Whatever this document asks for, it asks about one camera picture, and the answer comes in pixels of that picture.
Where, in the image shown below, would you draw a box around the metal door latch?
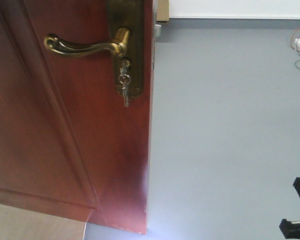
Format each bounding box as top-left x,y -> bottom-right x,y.
153,24 -> 162,38

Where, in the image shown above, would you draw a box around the brown wooden door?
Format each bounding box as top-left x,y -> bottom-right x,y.
0,0 -> 158,234

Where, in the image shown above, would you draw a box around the silver keys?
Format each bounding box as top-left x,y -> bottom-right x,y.
118,59 -> 132,108

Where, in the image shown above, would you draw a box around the cardboard box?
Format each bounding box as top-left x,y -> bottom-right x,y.
156,0 -> 170,23

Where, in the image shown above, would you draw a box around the brass door handle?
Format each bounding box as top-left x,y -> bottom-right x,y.
43,27 -> 130,57

